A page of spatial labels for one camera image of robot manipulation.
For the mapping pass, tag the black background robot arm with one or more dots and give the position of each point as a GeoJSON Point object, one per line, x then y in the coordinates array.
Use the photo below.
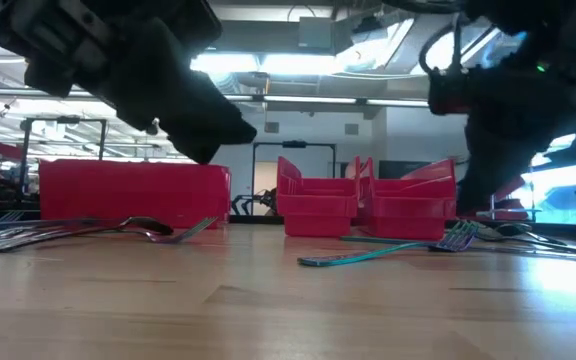
{"type": "Point", "coordinates": [263, 202]}

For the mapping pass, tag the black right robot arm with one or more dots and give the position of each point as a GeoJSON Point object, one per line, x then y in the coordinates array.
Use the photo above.
{"type": "Point", "coordinates": [543, 25]}

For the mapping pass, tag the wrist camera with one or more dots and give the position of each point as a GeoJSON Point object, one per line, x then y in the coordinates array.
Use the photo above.
{"type": "Point", "coordinates": [445, 95]}
{"type": "Point", "coordinates": [193, 25]}

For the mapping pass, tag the bright blue window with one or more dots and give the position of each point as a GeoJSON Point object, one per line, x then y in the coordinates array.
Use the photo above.
{"type": "Point", "coordinates": [558, 195]}

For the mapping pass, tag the long ceiling light bar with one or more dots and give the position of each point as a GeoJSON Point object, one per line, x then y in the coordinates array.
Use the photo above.
{"type": "Point", "coordinates": [318, 101]}

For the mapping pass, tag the silver spoon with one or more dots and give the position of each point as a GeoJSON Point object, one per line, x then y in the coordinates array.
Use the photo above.
{"type": "Point", "coordinates": [150, 226]}

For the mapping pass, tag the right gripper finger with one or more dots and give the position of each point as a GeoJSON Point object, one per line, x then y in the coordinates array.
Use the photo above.
{"type": "Point", "coordinates": [483, 175]}

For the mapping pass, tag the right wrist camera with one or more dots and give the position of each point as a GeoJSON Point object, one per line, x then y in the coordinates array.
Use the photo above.
{"type": "Point", "coordinates": [445, 95]}

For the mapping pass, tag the teal iridescent fork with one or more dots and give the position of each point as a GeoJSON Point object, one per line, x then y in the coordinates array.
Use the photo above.
{"type": "Point", "coordinates": [358, 257]}

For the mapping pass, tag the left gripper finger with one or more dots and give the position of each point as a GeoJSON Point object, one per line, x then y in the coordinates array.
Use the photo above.
{"type": "Point", "coordinates": [163, 100]}
{"type": "Point", "coordinates": [218, 120]}

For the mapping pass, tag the red plastic bin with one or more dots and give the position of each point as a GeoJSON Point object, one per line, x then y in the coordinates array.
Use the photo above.
{"type": "Point", "coordinates": [318, 205]}
{"type": "Point", "coordinates": [413, 210]}
{"type": "Point", "coordinates": [133, 192]}

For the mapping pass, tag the grey wall vent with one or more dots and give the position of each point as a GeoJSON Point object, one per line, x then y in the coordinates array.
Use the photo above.
{"type": "Point", "coordinates": [271, 127]}
{"type": "Point", "coordinates": [351, 129]}

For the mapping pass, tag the silver rectangular air duct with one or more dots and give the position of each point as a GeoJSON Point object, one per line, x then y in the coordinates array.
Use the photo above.
{"type": "Point", "coordinates": [393, 50]}

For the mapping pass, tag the stacked red storage bins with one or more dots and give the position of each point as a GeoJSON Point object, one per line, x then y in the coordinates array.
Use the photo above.
{"type": "Point", "coordinates": [510, 187]}

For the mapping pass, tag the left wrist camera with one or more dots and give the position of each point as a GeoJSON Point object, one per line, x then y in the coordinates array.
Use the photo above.
{"type": "Point", "coordinates": [193, 25]}

